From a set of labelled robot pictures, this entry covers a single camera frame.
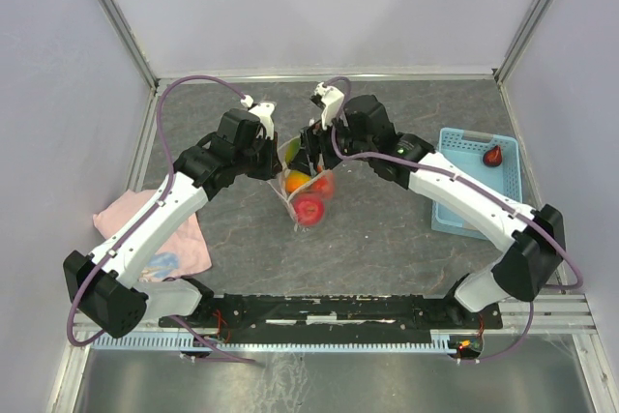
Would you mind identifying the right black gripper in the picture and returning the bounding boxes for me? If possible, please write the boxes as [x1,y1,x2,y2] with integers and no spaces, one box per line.
[288,108,374,178]

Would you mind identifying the green round fruit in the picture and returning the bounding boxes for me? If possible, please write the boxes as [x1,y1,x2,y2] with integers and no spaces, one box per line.
[284,137,301,165]

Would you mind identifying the orange round fruit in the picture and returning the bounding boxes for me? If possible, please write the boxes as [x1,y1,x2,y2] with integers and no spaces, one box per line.
[284,170,312,194]

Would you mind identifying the clear polka dot zip bag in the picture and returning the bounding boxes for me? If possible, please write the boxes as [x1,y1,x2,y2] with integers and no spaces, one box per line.
[268,139,335,228]

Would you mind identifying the red round apple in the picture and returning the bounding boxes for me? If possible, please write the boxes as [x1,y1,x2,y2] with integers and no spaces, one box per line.
[292,193,325,227]

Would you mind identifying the dark red pointed fruit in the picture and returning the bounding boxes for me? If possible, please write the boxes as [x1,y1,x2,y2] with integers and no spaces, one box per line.
[483,145,503,167]

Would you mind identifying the bright red fruit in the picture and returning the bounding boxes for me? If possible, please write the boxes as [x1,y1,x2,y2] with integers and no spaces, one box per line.
[310,173,335,199]

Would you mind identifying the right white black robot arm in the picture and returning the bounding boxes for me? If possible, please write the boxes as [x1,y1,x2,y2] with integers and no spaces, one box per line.
[299,88,565,327]

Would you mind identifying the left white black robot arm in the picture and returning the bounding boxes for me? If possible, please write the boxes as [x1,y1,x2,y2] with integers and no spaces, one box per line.
[63,102,281,338]

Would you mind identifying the pink cloth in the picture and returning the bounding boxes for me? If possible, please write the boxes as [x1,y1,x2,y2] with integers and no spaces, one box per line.
[93,190,212,281]

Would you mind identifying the light blue plastic basket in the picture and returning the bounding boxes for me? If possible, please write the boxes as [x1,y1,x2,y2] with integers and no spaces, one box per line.
[431,128,523,240]

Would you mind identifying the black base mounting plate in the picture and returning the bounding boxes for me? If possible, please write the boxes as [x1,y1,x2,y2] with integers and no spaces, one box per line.
[183,294,503,343]

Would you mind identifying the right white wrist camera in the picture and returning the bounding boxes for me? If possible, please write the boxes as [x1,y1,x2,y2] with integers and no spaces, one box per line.
[310,82,344,131]

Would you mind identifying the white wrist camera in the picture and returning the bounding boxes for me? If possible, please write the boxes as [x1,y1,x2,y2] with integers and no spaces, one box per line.
[310,82,344,131]
[240,94,277,140]

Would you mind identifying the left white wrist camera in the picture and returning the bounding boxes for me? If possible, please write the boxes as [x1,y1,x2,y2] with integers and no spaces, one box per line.
[240,94,277,140]

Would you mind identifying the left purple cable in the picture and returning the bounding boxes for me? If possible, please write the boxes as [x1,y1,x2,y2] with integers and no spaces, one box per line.
[65,74,251,347]

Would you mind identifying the light blue cable duct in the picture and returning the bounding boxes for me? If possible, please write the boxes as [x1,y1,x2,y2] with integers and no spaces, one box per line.
[92,330,456,355]

